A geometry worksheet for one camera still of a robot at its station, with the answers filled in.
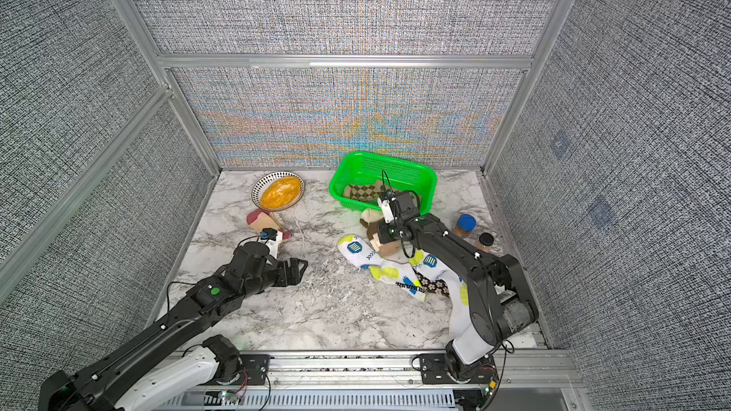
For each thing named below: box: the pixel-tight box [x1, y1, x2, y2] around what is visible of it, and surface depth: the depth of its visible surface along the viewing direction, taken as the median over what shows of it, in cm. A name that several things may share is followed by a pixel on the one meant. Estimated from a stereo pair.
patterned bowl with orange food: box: [251, 171, 306, 212], surface depth 108 cm
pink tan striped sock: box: [245, 209, 293, 240], surface depth 103 cm
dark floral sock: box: [412, 267, 451, 299], surface depth 89 cm
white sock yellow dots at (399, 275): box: [336, 234, 426, 302], surface depth 92 cm
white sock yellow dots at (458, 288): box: [409, 250, 470, 350], surface depth 85 cm
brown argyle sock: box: [342, 180, 385, 203], surface depth 112 cm
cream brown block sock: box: [359, 208, 402, 257], surface depth 96 cm
